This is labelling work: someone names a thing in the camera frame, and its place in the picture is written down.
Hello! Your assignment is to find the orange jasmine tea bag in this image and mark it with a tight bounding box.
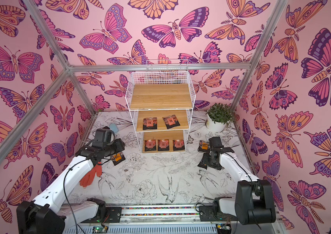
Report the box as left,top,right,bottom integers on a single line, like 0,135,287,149
197,161,208,169
110,152,125,166
198,140,210,153

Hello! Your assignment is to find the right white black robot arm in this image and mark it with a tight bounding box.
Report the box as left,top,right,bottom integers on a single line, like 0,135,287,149
198,136,276,225

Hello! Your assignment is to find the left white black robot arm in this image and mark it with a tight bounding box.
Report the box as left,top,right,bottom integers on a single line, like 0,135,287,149
16,127,125,234

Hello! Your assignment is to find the left bottom-shelf black tea bag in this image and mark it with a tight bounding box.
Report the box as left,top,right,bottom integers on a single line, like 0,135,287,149
144,139,157,152

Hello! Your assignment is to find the bottom-shelf black tea bag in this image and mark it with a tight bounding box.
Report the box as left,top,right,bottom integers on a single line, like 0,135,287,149
173,139,185,151
144,139,157,152
157,139,170,151

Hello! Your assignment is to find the right bottom-shelf black tea bag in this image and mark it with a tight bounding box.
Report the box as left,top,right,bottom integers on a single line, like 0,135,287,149
173,139,185,151

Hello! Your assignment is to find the left middle-shelf black tea bag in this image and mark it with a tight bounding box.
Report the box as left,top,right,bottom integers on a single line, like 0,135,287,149
143,117,158,130

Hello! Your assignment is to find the middle-shelf black tea bag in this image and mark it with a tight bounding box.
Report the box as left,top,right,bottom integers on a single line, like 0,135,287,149
143,117,158,130
162,115,180,129

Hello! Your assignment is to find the middle bottom-shelf black tea bag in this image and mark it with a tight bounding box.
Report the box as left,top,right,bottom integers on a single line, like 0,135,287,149
157,139,170,151

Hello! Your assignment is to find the bottom wooden shelf board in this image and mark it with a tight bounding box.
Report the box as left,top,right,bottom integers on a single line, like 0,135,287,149
140,130,187,154

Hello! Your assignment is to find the wooden shelf board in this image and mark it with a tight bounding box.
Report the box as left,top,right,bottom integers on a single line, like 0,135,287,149
140,130,187,154
134,110,190,132
129,83,192,110

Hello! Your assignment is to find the middle wooden shelf board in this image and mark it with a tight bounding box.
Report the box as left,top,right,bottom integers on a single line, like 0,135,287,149
134,110,190,132

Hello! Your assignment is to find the right middle-shelf black tea bag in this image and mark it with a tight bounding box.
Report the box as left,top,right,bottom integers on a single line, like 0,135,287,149
162,115,180,129

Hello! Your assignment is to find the top wooden shelf board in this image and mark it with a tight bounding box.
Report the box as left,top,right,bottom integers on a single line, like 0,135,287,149
129,83,192,110

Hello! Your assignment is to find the green potted plant white pot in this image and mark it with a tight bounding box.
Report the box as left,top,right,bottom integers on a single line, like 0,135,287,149
206,103,235,133

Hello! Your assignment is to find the white wire shelf rack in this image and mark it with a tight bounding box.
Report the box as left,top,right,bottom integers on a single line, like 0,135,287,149
125,59,196,154

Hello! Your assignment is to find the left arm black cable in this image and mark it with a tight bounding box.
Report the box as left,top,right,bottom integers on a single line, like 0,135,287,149
62,128,119,234

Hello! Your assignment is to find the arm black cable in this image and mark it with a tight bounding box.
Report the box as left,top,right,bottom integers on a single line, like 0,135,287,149
62,128,119,234
194,146,263,234

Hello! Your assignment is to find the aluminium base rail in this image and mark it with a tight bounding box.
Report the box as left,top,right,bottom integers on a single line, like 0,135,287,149
35,203,283,234

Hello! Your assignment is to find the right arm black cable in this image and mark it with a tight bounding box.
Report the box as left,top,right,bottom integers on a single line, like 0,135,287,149
194,146,263,234

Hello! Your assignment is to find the aluminium frame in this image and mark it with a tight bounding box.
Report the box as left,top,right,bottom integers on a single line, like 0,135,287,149
0,1,288,164

